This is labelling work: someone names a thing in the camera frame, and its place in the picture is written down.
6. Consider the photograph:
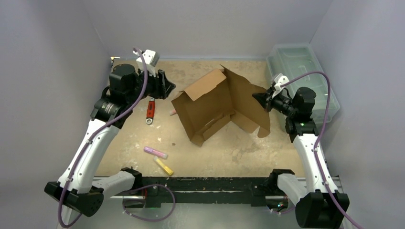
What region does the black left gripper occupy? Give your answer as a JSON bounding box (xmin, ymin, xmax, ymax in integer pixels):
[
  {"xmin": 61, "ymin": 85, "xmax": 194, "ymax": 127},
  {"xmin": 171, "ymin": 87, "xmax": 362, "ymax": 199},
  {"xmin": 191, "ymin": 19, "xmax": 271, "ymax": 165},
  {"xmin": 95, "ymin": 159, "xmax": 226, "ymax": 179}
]
[{"xmin": 126, "ymin": 66, "xmax": 175, "ymax": 104}]

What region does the brown cardboard box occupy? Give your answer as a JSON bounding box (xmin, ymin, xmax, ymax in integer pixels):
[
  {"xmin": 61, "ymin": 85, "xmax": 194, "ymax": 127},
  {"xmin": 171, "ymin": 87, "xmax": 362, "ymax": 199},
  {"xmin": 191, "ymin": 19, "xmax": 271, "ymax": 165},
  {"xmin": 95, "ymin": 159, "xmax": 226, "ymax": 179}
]
[{"xmin": 171, "ymin": 67, "xmax": 271, "ymax": 146}]

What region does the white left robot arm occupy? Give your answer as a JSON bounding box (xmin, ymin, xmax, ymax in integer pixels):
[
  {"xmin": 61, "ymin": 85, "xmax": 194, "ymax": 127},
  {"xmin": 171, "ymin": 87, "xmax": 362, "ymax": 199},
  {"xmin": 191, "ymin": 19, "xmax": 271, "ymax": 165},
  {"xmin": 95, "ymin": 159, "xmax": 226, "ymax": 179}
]
[{"xmin": 44, "ymin": 64, "xmax": 176, "ymax": 217}]

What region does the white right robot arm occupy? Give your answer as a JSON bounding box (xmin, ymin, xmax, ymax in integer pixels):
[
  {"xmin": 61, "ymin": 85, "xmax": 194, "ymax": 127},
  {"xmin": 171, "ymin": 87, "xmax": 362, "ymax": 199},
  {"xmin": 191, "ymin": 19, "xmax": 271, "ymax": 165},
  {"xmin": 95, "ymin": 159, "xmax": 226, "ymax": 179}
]
[{"xmin": 252, "ymin": 87, "xmax": 350, "ymax": 229}]

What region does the red adjustable wrench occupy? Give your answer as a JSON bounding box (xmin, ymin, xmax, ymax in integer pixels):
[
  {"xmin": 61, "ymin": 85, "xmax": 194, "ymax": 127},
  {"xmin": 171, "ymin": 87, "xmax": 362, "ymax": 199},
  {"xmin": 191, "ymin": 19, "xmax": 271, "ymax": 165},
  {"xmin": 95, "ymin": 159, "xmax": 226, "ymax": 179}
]
[{"xmin": 146, "ymin": 97, "xmax": 155, "ymax": 125}]

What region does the clear plastic bin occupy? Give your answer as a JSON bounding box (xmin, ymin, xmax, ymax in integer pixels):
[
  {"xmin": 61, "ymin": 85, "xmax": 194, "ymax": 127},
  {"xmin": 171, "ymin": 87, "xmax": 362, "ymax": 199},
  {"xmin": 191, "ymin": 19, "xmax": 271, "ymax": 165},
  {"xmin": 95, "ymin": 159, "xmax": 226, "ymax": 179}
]
[{"xmin": 265, "ymin": 43, "xmax": 328, "ymax": 130}]

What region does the purple highlighter marker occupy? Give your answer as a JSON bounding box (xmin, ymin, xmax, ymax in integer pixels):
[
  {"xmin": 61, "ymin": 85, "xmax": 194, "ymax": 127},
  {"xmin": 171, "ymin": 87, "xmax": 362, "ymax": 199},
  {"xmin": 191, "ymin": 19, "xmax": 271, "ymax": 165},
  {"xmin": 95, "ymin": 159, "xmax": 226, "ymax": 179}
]
[{"xmin": 143, "ymin": 146, "xmax": 168, "ymax": 159}]

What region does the yellow highlighter marker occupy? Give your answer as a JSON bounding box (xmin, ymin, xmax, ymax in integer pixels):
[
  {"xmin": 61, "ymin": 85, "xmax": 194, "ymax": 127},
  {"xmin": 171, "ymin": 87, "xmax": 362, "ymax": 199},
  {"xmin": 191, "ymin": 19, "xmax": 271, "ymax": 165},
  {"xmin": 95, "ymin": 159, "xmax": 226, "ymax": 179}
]
[{"xmin": 153, "ymin": 156, "xmax": 174, "ymax": 176}]

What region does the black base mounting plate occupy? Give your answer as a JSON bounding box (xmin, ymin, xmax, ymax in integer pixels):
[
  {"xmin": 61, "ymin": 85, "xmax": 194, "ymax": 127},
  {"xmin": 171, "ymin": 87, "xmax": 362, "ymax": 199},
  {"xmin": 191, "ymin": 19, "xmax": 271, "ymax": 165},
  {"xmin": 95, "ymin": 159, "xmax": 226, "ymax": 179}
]
[{"xmin": 111, "ymin": 176, "xmax": 299, "ymax": 209}]

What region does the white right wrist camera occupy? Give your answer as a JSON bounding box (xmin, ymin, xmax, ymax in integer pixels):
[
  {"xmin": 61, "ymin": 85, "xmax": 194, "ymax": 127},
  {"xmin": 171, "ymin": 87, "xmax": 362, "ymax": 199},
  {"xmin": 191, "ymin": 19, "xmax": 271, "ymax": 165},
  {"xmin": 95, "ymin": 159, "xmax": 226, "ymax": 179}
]
[{"xmin": 271, "ymin": 73, "xmax": 289, "ymax": 98}]

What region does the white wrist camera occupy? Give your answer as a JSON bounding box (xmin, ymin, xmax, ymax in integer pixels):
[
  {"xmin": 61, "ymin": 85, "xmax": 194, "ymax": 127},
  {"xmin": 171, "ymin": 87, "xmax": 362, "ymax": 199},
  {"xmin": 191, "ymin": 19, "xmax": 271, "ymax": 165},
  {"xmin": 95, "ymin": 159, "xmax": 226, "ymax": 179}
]
[
  {"xmin": 136, "ymin": 50, "xmax": 160, "ymax": 77},
  {"xmin": 271, "ymin": 73, "xmax": 289, "ymax": 98}
]

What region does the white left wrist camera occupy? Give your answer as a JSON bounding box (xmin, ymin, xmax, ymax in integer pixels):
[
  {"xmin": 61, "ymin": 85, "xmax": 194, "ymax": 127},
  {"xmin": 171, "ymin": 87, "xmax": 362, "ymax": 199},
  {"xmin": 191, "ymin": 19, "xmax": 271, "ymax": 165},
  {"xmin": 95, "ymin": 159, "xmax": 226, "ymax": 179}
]
[{"xmin": 136, "ymin": 50, "xmax": 160, "ymax": 77}]

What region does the aluminium frame rail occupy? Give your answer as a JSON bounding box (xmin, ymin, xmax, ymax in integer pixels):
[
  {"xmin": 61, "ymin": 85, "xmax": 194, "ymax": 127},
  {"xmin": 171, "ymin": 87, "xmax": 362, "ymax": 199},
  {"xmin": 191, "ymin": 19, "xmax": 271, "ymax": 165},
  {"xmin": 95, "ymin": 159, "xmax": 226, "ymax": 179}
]
[{"xmin": 56, "ymin": 177, "xmax": 353, "ymax": 229}]

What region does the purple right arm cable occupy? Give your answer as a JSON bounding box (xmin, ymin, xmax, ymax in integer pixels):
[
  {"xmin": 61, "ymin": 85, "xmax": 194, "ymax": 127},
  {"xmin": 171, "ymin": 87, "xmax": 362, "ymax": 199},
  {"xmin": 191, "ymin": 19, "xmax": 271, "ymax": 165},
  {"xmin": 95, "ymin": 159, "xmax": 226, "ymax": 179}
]
[{"xmin": 280, "ymin": 71, "xmax": 364, "ymax": 229}]

